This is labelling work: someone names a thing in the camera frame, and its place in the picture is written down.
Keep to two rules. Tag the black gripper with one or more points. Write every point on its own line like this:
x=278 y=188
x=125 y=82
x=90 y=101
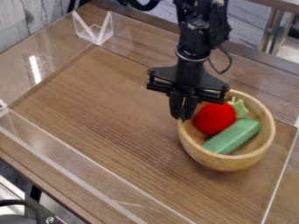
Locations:
x=186 y=82

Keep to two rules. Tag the black table leg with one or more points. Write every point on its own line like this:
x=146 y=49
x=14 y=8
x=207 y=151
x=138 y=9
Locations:
x=37 y=193

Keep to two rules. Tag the green rectangular block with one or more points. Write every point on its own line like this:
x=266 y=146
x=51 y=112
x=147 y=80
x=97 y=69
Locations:
x=233 y=136

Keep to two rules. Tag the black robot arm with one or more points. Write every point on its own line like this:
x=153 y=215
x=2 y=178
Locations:
x=205 y=28

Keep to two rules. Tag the metal stand in background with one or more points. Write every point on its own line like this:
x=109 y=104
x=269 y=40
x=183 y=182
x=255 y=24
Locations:
x=277 y=29

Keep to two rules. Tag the red plush fruit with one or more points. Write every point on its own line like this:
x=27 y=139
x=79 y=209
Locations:
x=215 y=116

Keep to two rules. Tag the clear acrylic front wall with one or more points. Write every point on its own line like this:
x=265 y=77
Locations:
x=82 y=183

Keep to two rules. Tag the wooden bowl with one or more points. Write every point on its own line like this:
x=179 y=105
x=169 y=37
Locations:
x=249 y=153

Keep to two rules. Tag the clear acrylic corner bracket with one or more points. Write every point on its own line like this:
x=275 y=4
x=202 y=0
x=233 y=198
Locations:
x=97 y=34

